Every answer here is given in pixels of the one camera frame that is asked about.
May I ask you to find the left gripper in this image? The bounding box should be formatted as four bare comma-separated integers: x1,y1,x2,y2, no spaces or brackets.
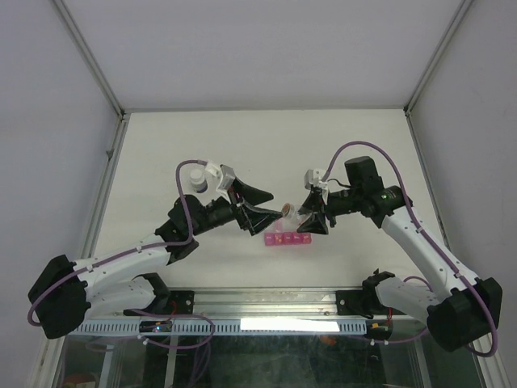
190,179,283,237

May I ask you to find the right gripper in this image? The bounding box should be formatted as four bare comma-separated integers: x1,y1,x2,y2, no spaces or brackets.
296,187,362,234

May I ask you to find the clear glass pill bottle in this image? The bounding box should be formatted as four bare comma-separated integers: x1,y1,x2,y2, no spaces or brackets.
287,206,312,227

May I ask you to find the pink pill organizer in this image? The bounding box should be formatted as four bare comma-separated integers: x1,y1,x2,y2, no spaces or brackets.
263,220,312,247

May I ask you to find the white blue pill bottle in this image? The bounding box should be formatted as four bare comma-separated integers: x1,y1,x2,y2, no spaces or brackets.
189,169,208,193

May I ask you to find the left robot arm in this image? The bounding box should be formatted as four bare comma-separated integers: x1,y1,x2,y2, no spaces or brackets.
27,179,282,340

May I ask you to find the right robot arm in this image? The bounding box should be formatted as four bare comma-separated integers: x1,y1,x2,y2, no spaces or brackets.
297,156,502,352

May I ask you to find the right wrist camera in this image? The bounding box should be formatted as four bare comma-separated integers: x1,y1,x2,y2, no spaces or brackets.
304,169,329,193

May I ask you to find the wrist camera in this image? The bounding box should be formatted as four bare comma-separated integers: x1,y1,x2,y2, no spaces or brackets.
304,169,329,193
205,160,236,196

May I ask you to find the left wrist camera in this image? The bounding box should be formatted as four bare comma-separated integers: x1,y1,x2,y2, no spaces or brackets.
205,160,236,196

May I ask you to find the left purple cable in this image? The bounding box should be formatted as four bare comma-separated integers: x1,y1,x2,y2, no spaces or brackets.
27,159,217,348

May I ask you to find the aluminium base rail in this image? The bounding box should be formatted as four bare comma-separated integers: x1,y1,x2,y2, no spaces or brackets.
52,285,445,323

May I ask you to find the white slotted cable duct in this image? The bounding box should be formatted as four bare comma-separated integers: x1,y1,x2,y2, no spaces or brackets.
72,318,367,337

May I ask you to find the left aluminium frame post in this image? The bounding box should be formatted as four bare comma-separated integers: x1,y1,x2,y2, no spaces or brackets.
50,0,124,117

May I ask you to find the aluminium frame post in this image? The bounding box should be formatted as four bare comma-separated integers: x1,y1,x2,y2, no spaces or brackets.
50,0,124,117
403,0,475,116

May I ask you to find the right aluminium frame post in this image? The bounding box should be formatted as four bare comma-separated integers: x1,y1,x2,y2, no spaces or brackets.
403,0,475,116

